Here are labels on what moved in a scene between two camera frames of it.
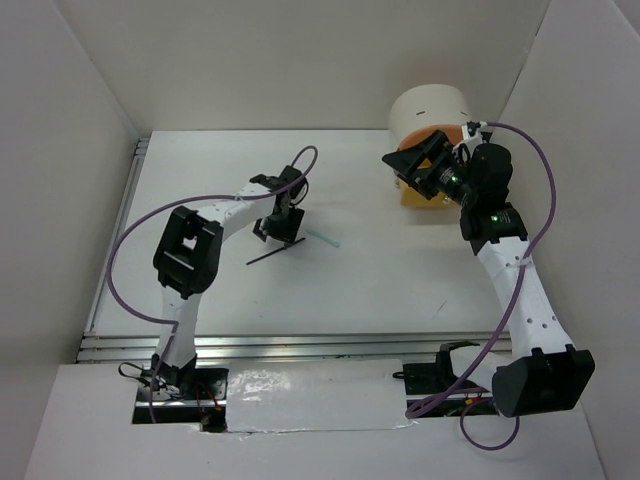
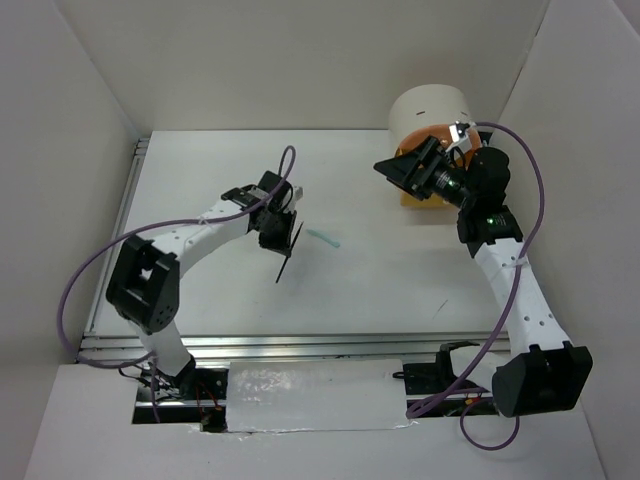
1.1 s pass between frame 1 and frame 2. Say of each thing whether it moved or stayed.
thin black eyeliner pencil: moved
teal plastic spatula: stayed
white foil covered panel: stayed
